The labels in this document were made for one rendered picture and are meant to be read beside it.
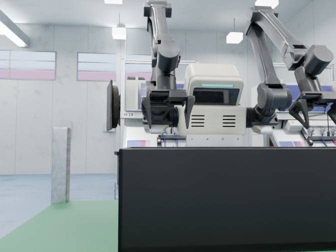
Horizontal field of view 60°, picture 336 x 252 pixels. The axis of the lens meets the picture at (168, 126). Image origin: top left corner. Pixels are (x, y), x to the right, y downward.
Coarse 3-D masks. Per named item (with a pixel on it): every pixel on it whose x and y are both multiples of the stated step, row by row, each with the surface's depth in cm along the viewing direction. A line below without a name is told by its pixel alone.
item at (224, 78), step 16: (192, 64) 114; (208, 64) 115; (224, 64) 116; (192, 80) 107; (208, 80) 107; (224, 80) 107; (240, 80) 108; (208, 96) 111; (224, 96) 112; (240, 96) 113
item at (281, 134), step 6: (276, 132) 291; (282, 132) 291; (288, 132) 292; (294, 132) 293; (300, 132) 293; (276, 138) 284; (282, 138) 285; (288, 138) 285; (294, 138) 286; (300, 138) 286; (306, 144) 281; (318, 144) 282; (330, 144) 283
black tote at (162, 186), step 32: (128, 160) 31; (160, 160) 31; (192, 160) 31; (224, 160) 31; (256, 160) 32; (288, 160) 32; (320, 160) 32; (128, 192) 30; (160, 192) 31; (192, 192) 31; (224, 192) 31; (256, 192) 32; (288, 192) 32; (320, 192) 32; (128, 224) 30; (160, 224) 31; (192, 224) 31; (224, 224) 31; (256, 224) 31; (288, 224) 32; (320, 224) 32
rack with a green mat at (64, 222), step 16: (64, 128) 58; (64, 144) 58; (64, 160) 58; (64, 176) 58; (64, 192) 57; (48, 208) 52; (64, 208) 52; (80, 208) 52; (96, 208) 52; (112, 208) 52; (32, 224) 42; (48, 224) 42; (64, 224) 42; (80, 224) 42; (96, 224) 42; (112, 224) 42; (0, 240) 35; (16, 240) 35; (32, 240) 35; (48, 240) 35; (64, 240) 35; (80, 240) 35; (96, 240) 35; (112, 240) 35
